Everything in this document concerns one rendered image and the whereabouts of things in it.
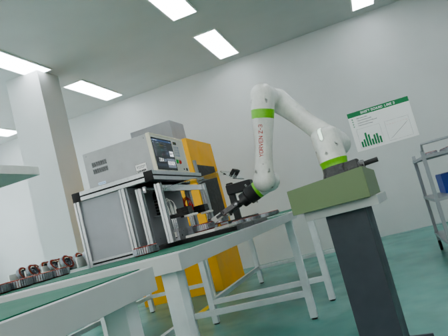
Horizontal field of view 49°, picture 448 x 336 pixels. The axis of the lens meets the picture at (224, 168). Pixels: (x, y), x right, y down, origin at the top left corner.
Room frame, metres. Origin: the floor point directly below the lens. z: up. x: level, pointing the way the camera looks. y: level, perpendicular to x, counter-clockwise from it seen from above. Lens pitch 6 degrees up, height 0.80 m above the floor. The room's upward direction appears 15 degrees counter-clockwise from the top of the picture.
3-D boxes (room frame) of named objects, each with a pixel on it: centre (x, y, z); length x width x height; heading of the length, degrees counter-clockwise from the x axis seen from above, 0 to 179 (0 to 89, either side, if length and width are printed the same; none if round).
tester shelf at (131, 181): (2.60, 0.44, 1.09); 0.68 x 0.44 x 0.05; 164
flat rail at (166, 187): (2.54, 0.23, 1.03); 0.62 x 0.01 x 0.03; 164
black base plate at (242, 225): (2.52, 0.15, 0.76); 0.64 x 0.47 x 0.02; 164
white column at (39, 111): (6.29, 2.18, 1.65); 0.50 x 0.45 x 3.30; 74
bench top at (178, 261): (2.58, 0.37, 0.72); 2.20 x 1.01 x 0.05; 164
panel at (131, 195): (2.58, 0.38, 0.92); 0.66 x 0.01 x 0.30; 164
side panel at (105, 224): (2.31, 0.61, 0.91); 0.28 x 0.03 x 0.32; 74
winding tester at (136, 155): (2.62, 0.44, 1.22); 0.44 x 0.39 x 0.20; 164
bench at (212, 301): (4.85, -0.32, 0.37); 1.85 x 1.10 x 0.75; 164
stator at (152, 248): (2.08, 0.41, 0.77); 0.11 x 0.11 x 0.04
